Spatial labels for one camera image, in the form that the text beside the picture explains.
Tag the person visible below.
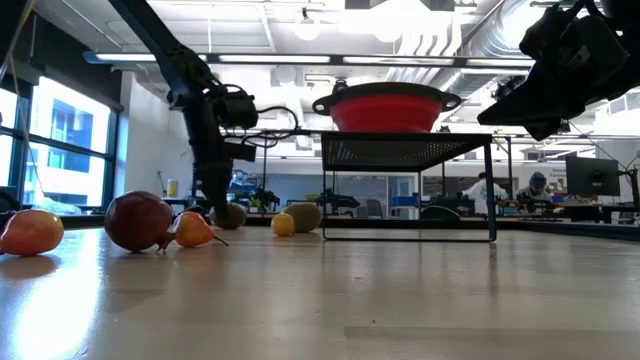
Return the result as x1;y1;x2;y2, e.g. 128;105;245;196
516;170;555;204
460;171;510;217

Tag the large window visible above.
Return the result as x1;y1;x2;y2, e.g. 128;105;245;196
0;74;120;211

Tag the black perforated metal shelf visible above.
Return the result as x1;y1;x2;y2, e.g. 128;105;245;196
319;130;498;243

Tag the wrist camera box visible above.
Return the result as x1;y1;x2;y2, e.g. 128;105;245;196
518;4;576;66
214;89;260;131

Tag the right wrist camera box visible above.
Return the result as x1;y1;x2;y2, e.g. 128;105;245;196
518;4;576;66

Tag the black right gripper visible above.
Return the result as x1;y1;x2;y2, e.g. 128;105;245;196
477;14;630;142

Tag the yellow cable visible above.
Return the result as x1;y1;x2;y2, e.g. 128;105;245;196
0;0;47;196

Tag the orange pear-shaped fruit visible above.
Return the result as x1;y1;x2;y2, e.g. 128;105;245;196
0;208;66;257

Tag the round ceiling lamp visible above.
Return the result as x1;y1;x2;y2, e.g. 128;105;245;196
293;10;323;42

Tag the long ceiling light strip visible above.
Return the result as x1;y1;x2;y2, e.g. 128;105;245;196
82;49;539;70

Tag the brown kiwi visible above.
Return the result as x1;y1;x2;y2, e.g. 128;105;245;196
209;201;248;232

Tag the olive green round fruit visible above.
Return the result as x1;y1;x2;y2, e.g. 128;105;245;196
282;201;324;234

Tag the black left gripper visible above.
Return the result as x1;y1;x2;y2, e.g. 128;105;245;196
182;97;259;217

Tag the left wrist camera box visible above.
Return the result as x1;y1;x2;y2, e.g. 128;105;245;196
214;89;260;131

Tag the black left camera cable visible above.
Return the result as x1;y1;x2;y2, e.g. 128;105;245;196
219;84;301;150

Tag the black computer monitor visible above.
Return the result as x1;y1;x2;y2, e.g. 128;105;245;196
565;155;622;198

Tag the red collapsible colander bowl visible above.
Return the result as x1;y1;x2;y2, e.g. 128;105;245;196
311;82;462;134

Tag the dark red pomegranate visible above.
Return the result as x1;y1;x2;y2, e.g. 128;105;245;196
103;190;177;254

